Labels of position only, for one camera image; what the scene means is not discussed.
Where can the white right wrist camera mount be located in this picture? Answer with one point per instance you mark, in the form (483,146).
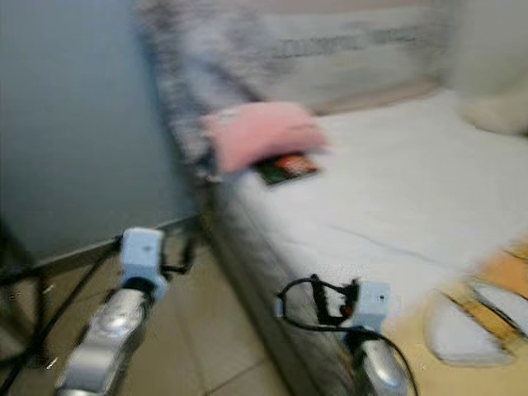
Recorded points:
(375,304)

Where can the white quilted mattress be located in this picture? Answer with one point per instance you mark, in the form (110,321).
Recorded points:
(388,190)

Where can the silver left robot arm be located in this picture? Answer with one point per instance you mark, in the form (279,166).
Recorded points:
(115,330)

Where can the beige u-shaped plush pillow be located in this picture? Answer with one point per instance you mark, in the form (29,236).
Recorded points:
(495,115)

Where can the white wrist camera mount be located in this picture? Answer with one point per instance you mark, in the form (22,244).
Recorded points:
(375,304)
(142,252)

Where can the white ornament print headboard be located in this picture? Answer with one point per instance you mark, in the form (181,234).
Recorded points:
(313,49)

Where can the pink plush pillow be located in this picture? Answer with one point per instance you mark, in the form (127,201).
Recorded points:
(260,136)

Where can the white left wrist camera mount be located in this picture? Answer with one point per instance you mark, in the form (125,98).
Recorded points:
(142,252)

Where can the black metal rack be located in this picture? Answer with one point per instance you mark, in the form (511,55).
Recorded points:
(41,313)

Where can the yellow orange duck print blanket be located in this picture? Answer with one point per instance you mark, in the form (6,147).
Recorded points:
(462,330)

